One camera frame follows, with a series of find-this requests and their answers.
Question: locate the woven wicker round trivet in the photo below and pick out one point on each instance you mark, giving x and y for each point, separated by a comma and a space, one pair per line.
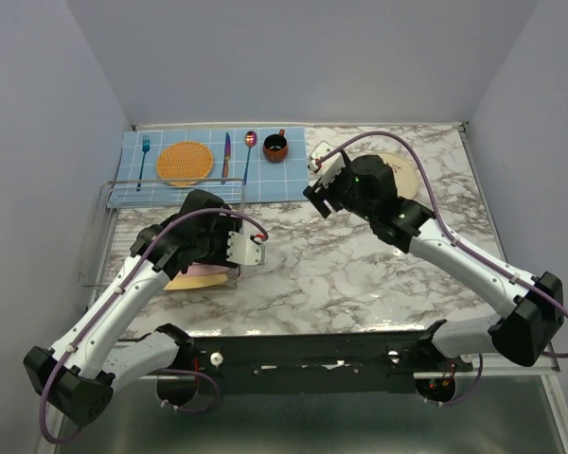
184, 163

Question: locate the cream and yellow plate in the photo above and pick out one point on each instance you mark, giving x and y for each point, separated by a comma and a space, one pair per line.
406, 175

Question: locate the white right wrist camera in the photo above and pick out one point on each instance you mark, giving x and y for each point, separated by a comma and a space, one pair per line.
326, 170

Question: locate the orange and black mug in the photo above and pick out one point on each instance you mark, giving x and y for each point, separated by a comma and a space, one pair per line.
276, 147

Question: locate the yellow plate in rack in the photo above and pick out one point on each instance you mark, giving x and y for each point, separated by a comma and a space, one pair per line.
188, 282

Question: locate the steel wire dish rack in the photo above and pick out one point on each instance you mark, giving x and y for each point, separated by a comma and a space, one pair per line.
120, 198

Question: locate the iridescent rainbow knife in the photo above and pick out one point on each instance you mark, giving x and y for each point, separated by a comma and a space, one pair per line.
226, 158

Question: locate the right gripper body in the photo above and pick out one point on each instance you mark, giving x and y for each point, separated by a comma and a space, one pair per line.
338, 195

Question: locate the iridescent rainbow spoon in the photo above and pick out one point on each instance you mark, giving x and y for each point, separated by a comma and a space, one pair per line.
250, 141

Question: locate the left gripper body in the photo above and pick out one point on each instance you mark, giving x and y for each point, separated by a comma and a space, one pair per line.
213, 245

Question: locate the blue checked placemat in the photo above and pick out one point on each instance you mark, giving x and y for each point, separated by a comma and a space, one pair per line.
267, 182

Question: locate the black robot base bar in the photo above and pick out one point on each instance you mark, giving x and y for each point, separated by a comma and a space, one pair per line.
326, 363

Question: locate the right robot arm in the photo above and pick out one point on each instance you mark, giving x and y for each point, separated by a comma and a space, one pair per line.
523, 322

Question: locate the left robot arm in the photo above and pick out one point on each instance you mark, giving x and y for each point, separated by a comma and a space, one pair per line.
80, 372

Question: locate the blue metal fork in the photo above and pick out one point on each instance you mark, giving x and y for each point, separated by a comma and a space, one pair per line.
146, 147

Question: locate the aluminium frame rail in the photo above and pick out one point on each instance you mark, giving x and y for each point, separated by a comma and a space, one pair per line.
337, 393

